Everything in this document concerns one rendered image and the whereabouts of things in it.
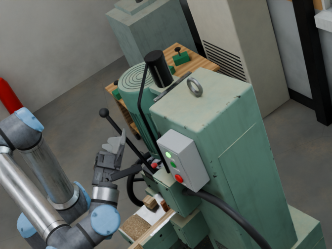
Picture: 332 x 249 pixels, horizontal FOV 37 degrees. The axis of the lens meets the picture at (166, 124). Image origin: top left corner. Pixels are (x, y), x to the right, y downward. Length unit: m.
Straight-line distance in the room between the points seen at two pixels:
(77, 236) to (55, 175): 0.65
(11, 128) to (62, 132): 2.56
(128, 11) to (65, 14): 0.88
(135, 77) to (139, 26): 2.35
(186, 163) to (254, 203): 0.32
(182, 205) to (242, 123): 0.34
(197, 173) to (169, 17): 2.80
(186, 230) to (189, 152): 0.43
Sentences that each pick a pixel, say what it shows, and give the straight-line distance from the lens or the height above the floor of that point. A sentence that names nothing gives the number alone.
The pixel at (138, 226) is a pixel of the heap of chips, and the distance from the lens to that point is 1.96.
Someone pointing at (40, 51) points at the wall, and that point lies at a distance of 4.77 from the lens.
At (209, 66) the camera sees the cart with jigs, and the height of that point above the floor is 0.53.
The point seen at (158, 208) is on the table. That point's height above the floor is 0.90.
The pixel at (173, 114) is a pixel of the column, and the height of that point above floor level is 1.52.
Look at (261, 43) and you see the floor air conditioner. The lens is 3.38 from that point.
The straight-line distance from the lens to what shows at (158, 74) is 1.47.
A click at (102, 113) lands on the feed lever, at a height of 1.43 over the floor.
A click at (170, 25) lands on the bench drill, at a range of 4.11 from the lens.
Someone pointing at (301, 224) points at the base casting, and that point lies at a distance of 1.93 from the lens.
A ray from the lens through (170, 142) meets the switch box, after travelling 1.35.
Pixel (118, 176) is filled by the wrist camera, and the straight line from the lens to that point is 1.70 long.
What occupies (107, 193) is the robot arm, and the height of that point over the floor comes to 1.25.
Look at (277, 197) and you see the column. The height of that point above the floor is 1.08.
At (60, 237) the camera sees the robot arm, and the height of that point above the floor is 1.30.
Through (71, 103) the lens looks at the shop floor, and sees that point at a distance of 4.76.
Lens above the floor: 2.32
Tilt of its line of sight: 36 degrees down
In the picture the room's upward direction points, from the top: 24 degrees counter-clockwise
